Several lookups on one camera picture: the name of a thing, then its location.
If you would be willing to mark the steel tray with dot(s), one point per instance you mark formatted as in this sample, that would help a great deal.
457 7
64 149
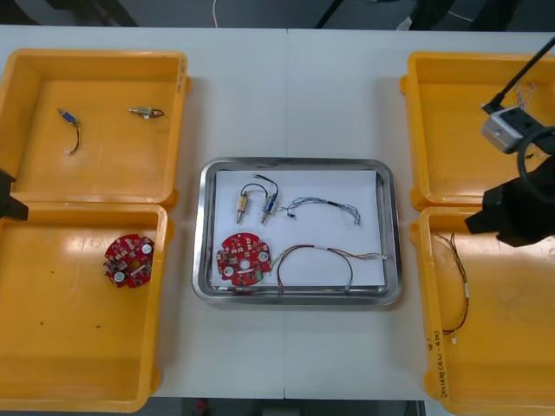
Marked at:
198 260

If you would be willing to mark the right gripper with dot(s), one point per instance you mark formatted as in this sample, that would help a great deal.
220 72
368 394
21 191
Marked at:
529 208

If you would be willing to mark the grey metal solenoid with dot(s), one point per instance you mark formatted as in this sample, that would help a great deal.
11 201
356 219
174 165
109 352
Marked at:
145 112

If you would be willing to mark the brass solenoid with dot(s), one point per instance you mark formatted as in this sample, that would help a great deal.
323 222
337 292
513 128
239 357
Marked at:
242 203

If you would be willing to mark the round red circuit board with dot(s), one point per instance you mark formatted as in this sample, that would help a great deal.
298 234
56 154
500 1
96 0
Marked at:
234 251
121 251

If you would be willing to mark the red black green-yellow harness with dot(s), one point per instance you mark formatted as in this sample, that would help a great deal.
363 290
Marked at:
466 291

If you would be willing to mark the yellow-orange plastic bin with handwriting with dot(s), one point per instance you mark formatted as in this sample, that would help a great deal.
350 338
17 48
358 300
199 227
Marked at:
498 372

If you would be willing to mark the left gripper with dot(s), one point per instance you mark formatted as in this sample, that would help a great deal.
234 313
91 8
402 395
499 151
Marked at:
5 181

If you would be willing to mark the black furniture base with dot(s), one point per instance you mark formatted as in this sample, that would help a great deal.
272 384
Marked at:
108 13

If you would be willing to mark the black metal leg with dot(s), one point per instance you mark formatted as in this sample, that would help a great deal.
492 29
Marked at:
330 13
425 15

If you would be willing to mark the white sheet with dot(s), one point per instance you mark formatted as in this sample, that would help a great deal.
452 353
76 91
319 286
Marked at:
325 182

